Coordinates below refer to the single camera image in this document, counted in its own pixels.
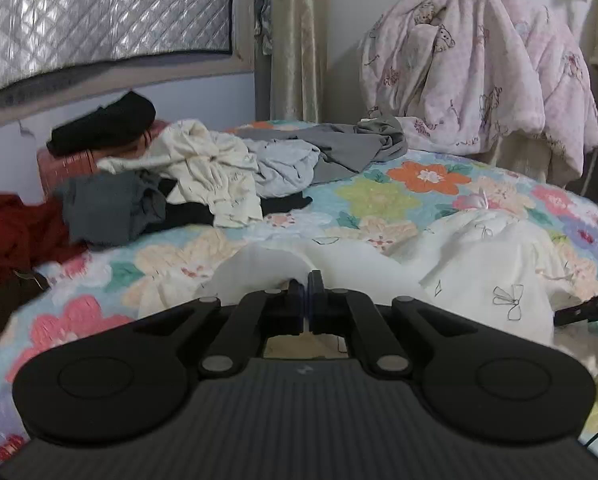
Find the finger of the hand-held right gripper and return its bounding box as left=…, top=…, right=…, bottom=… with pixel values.
left=554, top=289, right=598, bottom=327

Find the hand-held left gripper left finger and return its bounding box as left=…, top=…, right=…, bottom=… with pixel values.
left=132, top=279, right=308, bottom=380

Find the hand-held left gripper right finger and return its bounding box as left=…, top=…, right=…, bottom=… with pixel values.
left=306, top=270, right=476, bottom=379

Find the cream bow-print dress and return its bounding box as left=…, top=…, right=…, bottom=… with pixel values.
left=199, top=209, right=580, bottom=348

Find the floral bedspread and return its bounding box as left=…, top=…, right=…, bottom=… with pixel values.
left=0, top=120, right=598, bottom=466

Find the light blue-grey garment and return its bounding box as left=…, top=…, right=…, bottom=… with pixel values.
left=244, top=139, right=322, bottom=200

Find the grey garment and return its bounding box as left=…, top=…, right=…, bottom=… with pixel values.
left=224, top=116, right=409, bottom=186

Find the beige fabric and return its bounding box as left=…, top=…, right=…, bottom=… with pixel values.
left=489, top=127, right=587, bottom=188

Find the crumpled cream bow-print garment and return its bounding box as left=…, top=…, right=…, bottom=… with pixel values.
left=96, top=119, right=265, bottom=228

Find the dark grey shirt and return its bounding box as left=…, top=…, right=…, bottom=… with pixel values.
left=54, top=170, right=167, bottom=251

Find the black folded garment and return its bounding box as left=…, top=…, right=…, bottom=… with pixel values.
left=46, top=91, right=157, bottom=157

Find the beige curtain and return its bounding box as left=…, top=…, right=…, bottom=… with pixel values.
left=269, top=0, right=330, bottom=123

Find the pink suitcase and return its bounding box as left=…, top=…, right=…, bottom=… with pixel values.
left=36, top=120, right=172, bottom=206

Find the pink printed quilt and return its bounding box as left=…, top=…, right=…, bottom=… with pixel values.
left=358, top=0, right=598, bottom=188

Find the red garment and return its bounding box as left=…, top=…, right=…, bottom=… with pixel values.
left=0, top=192, right=87, bottom=288

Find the grey window frame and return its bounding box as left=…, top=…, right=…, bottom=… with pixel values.
left=0, top=0, right=272, bottom=133

